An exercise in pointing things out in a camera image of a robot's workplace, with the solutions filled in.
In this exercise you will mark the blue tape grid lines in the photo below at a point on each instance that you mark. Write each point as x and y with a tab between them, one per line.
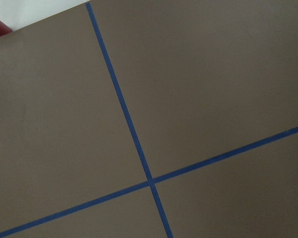
151	119

